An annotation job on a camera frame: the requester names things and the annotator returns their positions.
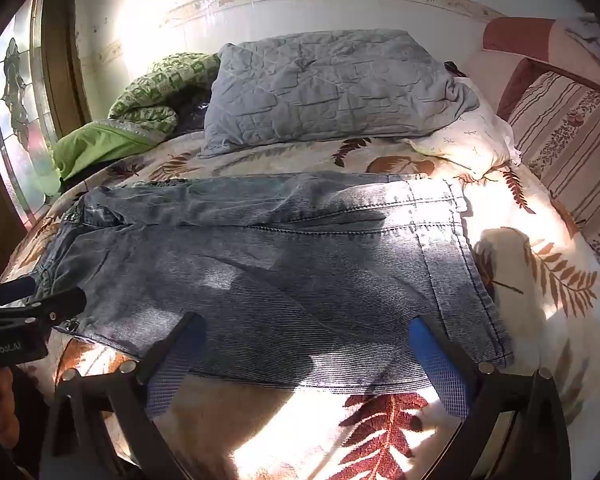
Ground stained glass window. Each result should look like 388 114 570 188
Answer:
0 0 61 221

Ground white cloth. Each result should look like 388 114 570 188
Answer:
565 12 600 76

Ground plain green cloth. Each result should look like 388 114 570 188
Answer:
52 120 161 181

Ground striped floral cushion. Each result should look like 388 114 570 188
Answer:
507 71 600 286

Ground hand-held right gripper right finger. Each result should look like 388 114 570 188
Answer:
409 315 573 480

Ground blue denim pants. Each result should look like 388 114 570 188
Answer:
32 171 515 395

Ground dark cloth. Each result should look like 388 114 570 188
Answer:
172 85 216 136

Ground wooden window frame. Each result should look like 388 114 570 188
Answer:
40 0 93 141

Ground white pillow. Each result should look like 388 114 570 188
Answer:
410 77 518 176

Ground green patterned quilt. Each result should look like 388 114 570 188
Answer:
107 51 222 136

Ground grey quilted pillow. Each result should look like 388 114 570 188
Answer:
198 29 481 158

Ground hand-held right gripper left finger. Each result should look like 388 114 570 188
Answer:
42 312 208 480

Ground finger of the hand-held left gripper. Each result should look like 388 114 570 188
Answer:
0 275 37 308
0 287 87 331

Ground leaf print blanket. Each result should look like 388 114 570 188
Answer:
0 130 600 480

